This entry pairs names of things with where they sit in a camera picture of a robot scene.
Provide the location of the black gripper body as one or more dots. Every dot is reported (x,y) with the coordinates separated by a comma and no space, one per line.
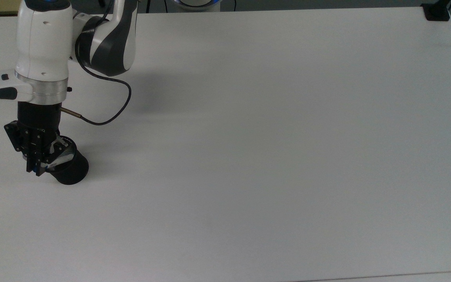
(37,125)

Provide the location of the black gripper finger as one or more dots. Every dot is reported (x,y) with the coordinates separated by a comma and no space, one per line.
(42,164)
(30,162)

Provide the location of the blue and white marker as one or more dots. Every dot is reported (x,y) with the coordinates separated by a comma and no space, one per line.
(60,157)

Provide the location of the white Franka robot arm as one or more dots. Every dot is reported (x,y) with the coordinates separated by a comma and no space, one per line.
(45,43)

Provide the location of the black mesh pen cup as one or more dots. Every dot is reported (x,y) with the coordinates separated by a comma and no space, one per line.
(73,170)

